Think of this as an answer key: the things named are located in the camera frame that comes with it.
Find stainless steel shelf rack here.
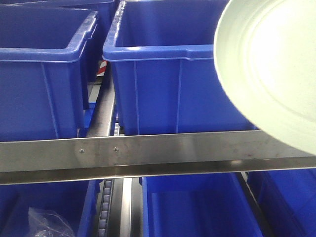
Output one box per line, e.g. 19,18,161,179
0,130,316,185

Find blue bin rear left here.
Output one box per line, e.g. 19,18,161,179
0,0,119,72

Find blue bin lower left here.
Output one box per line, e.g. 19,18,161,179
0,180,100,237

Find blue bin upper middle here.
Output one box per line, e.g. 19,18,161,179
103,0,255,135

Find red white striped tape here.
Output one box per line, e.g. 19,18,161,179
97,60,107,77

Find green round plate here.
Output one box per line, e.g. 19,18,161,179
214,0,316,154

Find blue bin lower right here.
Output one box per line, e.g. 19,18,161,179
247,169,316,237

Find blue bin lower middle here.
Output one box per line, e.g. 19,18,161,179
142,173,263,237

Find blue bin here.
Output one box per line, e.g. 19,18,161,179
0,4,97,142
103,0,255,135
0,180,100,237
0,0,119,72
142,173,263,237
247,169,316,237

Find clear plastic bag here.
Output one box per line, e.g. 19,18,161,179
26,207,75,237

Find blue bin upper left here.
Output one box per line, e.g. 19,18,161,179
0,4,97,142

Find roller track rail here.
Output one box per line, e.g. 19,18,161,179
97,179,114,237

